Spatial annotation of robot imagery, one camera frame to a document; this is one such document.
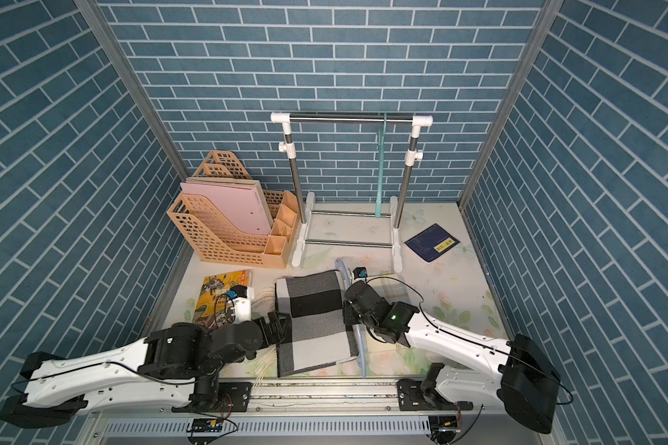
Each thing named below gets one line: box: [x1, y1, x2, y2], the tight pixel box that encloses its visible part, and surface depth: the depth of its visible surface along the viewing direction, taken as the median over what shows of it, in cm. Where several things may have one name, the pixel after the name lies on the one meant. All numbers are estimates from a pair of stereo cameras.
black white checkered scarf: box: [274, 269, 360, 378], surface depth 84 cm
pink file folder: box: [179, 181, 272, 235], surface depth 90 cm
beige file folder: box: [184, 177, 265, 198], surface depth 86 cm
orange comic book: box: [194, 270, 253, 330], surface depth 94 cm
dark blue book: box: [404, 223, 461, 263], surface depth 110 cm
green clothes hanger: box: [374, 113, 387, 218], surface depth 75 cm
